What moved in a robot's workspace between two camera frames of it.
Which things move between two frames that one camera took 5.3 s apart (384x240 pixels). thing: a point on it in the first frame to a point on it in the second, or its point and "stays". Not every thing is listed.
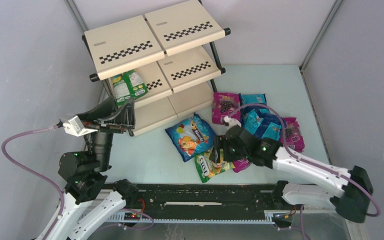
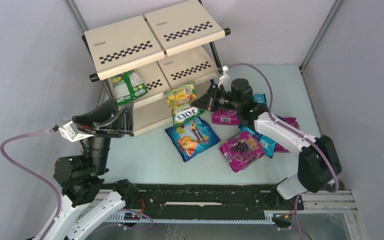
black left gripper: (109, 124) stays
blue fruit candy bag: (191, 136) stays
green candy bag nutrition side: (130, 85) stays
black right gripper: (220, 148) to (214, 99)
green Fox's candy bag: (206, 168) to (181, 99)
